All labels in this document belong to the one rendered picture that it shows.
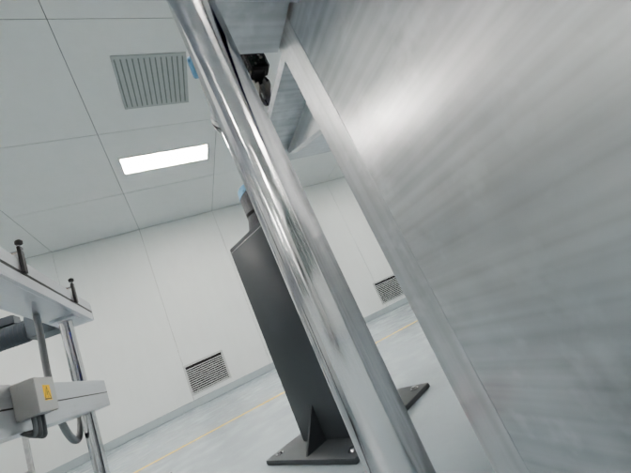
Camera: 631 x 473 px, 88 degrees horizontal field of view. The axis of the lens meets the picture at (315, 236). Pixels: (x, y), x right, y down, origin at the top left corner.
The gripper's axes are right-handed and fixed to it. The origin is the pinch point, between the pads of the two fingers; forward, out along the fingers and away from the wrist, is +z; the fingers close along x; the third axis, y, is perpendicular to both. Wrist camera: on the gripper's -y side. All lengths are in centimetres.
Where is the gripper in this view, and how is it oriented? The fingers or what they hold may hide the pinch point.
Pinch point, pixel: (266, 103)
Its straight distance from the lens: 115.9
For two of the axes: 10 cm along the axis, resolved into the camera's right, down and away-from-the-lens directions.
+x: 8.6, -2.9, 4.2
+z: 4.1, 8.8, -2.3
